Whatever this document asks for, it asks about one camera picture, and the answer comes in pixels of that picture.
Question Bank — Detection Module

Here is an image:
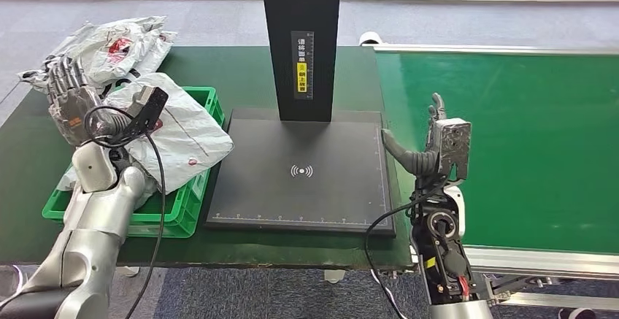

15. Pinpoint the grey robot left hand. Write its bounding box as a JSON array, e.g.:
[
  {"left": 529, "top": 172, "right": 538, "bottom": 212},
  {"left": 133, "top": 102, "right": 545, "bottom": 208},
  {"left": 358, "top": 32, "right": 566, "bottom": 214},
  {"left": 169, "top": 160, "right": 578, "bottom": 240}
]
[{"left": 45, "top": 55, "right": 132, "bottom": 147}]

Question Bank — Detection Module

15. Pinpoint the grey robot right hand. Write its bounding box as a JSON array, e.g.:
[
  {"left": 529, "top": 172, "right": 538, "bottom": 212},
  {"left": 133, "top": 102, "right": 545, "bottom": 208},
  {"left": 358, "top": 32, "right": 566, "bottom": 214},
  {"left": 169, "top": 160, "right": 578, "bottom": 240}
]
[{"left": 380, "top": 93, "right": 448, "bottom": 178}]

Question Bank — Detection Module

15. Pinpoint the green conveyor belt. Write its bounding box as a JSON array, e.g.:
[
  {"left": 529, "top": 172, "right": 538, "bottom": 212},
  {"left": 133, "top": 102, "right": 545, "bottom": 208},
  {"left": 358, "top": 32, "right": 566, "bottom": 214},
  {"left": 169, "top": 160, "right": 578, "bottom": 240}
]
[{"left": 374, "top": 51, "right": 619, "bottom": 255}]

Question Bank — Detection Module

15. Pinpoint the black inbound scanner machine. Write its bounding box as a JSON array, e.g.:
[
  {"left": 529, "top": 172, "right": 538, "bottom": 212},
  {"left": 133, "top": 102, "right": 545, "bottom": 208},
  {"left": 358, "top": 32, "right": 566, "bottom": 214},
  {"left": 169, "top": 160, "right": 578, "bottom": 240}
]
[{"left": 205, "top": 0, "right": 396, "bottom": 239}]

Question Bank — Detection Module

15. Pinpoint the white bag with black print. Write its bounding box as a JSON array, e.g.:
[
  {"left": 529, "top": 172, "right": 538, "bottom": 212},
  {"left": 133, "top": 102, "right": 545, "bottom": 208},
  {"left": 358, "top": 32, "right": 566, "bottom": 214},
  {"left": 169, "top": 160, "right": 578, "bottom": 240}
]
[{"left": 17, "top": 30, "right": 178, "bottom": 96}]

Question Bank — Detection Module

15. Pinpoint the white bag with red print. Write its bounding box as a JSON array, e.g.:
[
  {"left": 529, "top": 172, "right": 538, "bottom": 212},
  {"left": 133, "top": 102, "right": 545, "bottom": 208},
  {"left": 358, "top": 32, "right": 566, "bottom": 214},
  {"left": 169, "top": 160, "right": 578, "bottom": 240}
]
[{"left": 48, "top": 15, "right": 169, "bottom": 85}]

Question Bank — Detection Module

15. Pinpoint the dark green table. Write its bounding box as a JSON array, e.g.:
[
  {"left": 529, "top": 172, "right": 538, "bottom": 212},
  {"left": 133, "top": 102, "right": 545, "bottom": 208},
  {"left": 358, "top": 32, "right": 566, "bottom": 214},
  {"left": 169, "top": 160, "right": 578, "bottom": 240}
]
[{"left": 0, "top": 45, "right": 415, "bottom": 272}]

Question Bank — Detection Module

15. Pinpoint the green plastic crate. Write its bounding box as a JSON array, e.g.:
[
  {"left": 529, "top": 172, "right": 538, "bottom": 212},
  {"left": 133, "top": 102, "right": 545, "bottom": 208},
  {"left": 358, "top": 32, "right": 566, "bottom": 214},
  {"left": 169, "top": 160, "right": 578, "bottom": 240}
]
[{"left": 41, "top": 85, "right": 226, "bottom": 239}]

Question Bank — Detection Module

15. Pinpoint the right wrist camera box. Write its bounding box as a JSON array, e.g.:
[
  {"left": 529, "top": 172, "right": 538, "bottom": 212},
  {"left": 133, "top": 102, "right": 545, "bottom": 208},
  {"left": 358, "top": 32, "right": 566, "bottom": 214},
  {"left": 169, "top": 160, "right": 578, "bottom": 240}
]
[{"left": 431, "top": 117, "right": 472, "bottom": 182}]

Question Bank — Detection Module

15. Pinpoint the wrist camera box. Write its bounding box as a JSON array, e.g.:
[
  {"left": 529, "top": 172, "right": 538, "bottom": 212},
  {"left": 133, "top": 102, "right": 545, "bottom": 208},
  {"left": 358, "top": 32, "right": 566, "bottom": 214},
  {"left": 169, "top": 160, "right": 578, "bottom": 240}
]
[
  {"left": 126, "top": 84, "right": 169, "bottom": 137},
  {"left": 431, "top": 117, "right": 472, "bottom": 182}
]

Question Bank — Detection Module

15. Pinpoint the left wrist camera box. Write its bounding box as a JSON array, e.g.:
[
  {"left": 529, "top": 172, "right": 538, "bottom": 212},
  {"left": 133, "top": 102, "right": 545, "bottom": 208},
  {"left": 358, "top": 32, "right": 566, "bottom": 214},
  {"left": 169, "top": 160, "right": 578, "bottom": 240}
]
[{"left": 126, "top": 84, "right": 169, "bottom": 137}]

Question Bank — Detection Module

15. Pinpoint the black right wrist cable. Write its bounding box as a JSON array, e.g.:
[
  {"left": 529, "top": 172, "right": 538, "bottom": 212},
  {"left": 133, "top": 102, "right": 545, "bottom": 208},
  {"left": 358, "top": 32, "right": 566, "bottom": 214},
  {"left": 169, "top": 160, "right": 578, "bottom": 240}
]
[{"left": 364, "top": 181, "right": 448, "bottom": 319}]

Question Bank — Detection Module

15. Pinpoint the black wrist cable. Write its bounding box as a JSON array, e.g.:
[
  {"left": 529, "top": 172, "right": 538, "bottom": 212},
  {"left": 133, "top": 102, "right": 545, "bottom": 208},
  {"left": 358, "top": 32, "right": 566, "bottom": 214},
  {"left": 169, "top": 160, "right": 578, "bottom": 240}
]
[
  {"left": 83, "top": 106, "right": 168, "bottom": 319},
  {"left": 364, "top": 181, "right": 448, "bottom": 319}
]

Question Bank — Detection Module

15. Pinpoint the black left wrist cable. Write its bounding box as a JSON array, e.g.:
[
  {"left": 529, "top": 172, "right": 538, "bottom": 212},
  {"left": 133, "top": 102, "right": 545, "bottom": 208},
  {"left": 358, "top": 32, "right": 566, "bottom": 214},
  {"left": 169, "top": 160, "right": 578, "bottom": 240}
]
[{"left": 83, "top": 106, "right": 168, "bottom": 319}]

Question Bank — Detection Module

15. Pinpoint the white cable under table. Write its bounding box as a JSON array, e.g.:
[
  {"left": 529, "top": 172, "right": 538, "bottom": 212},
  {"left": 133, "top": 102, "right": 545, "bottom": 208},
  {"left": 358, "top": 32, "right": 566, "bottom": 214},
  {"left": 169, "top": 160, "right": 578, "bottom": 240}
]
[{"left": 369, "top": 269, "right": 407, "bottom": 319}]

